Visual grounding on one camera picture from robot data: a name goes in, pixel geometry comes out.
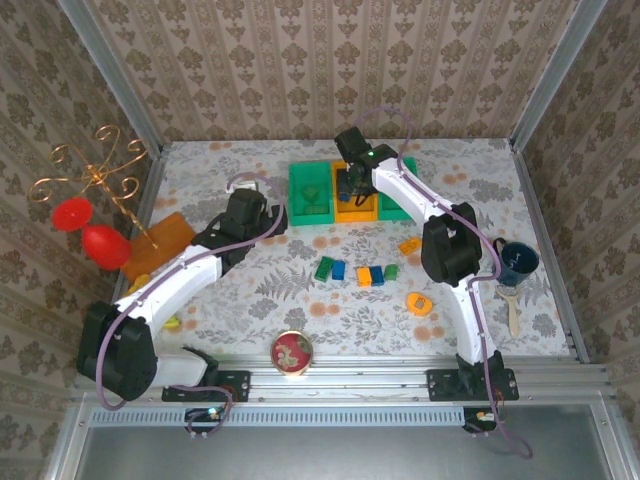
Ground round orange plastic piece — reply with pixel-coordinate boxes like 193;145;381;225
405;292;433;318

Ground orange plastic bin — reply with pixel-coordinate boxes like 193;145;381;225
332;158;380;224

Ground green plastic bin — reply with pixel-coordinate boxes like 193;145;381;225
377;156;419;221
288;162;335;227

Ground orange wooden board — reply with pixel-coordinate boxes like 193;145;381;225
119;212;197;282

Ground round red gold dish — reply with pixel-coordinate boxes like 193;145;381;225
269;329;316;377

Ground yellow banana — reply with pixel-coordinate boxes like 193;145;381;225
123;273;181;331

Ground red plastic goblet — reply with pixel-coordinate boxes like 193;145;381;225
49;197;134;272

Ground dark blue mug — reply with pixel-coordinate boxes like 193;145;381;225
492;237;541;287

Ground wooden spoon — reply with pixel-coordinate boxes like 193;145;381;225
495;285;522;339

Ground black controller board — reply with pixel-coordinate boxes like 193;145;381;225
184;407;229;434
462;407;501;434

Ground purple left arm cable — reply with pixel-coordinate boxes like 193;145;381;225
94;172;289;441

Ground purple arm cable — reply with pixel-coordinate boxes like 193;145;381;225
352;106;534;460
94;172;289;441

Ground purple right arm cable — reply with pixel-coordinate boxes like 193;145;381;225
352;106;534;460

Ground gold wire stand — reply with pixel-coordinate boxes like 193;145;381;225
28;124;161;251

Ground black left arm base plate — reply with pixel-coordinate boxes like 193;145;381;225
160;368;251;404

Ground aluminium front rail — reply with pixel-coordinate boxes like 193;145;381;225
72;352;616;404

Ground aluminium side rail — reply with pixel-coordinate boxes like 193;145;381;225
509;139;591;364

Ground aluminium frame post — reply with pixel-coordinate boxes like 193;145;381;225
509;0;606;151
57;0;166;156

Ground grey slotted cable duct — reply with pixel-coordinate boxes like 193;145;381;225
89;405;466;426

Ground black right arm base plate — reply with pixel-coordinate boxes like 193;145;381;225
425;367;520;403

